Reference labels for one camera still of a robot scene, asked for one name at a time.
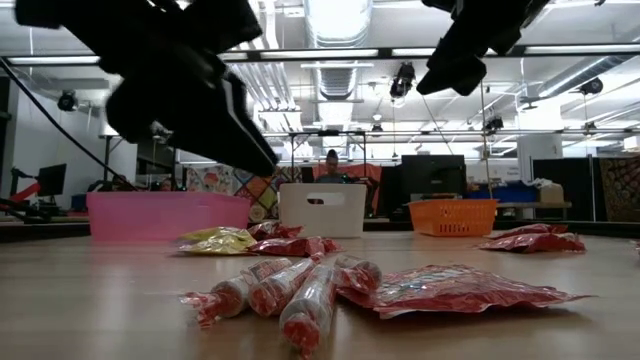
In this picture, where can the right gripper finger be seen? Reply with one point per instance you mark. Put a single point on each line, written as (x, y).
(455, 75)
(470, 42)

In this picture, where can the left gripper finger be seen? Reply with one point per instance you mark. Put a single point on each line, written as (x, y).
(170, 115)
(250, 120)

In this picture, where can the yellow candy bag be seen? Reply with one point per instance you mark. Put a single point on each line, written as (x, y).
(220, 241)

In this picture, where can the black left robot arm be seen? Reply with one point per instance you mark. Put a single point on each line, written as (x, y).
(55, 12)

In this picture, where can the black overhead light bar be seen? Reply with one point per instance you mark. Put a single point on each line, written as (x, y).
(385, 52)

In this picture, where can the colourful patchwork quilt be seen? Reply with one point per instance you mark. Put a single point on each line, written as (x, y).
(260, 195)

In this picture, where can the person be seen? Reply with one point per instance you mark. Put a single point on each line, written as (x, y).
(331, 167)

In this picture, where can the pink translucent plastic bin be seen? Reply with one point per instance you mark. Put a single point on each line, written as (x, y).
(150, 215)

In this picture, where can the large black screen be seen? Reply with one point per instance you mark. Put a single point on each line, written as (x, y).
(432, 175)

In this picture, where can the white cabinet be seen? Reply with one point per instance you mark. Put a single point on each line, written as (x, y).
(540, 147)

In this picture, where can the white plastic bin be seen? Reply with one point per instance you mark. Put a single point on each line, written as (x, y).
(300, 220)

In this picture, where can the blue storage bin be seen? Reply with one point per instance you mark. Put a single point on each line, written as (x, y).
(507, 193)

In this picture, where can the orange cloth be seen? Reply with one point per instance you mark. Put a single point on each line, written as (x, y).
(367, 175)

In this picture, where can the black computer monitor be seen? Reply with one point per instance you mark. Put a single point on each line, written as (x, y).
(51, 180)

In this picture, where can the white crumpled cloth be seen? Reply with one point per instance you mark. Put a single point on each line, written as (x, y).
(537, 182)

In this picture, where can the orange plastic basket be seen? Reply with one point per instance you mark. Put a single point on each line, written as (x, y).
(450, 220)

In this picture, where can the wooden background table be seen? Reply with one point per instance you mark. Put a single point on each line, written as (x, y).
(532, 205)

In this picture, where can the cardboard box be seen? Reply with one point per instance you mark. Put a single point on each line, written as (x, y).
(551, 193)

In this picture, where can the red bar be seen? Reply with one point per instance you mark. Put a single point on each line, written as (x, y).
(27, 192)

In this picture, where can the black partition panel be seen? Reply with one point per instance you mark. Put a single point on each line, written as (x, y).
(580, 185)

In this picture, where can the dark patterned tapestry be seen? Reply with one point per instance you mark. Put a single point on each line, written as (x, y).
(620, 187)

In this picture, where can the black ceiling-mounted camera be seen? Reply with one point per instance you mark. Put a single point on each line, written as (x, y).
(592, 86)
(493, 122)
(402, 80)
(67, 101)
(376, 129)

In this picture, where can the black background rig frame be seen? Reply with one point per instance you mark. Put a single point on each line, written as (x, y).
(330, 133)

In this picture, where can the silver ceiling duct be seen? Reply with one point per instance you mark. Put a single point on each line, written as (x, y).
(337, 82)

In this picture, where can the black aluminium table frame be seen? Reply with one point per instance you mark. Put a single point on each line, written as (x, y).
(550, 227)

